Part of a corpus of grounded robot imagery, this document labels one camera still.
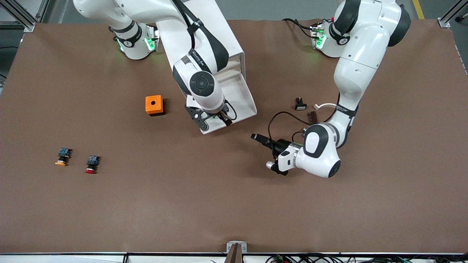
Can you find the tangled coloured cables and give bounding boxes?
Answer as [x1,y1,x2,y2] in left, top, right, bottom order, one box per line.
[210,254,468,263]

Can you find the aluminium frame profile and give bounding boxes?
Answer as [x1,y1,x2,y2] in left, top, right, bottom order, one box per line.
[437,0,468,29]
[0,0,50,33]

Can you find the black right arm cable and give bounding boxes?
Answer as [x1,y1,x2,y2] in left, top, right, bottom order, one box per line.
[172,0,237,122]

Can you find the red mushroom push button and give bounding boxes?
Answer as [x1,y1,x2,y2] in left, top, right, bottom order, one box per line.
[85,155,101,175]

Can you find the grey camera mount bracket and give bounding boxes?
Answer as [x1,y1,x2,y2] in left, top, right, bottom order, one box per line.
[226,241,248,263]

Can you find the silver base connector plate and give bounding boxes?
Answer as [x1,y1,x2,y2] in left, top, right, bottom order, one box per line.
[311,22,327,50]
[146,24,160,52]

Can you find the brown table mat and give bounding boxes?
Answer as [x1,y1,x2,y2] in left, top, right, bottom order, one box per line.
[0,18,468,254]

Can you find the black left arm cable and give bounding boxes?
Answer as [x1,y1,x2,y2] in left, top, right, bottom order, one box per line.
[268,111,312,146]

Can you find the black base cable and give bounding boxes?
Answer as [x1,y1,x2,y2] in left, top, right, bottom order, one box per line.
[282,18,316,39]

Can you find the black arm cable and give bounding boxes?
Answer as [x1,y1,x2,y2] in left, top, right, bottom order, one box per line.
[172,0,237,122]
[268,111,312,146]

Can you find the orange button enclosure box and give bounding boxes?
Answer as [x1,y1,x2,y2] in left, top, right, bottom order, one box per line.
[145,95,165,117]

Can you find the yellow mushroom push button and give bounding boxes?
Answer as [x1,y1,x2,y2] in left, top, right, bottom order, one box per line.
[55,148,73,167]

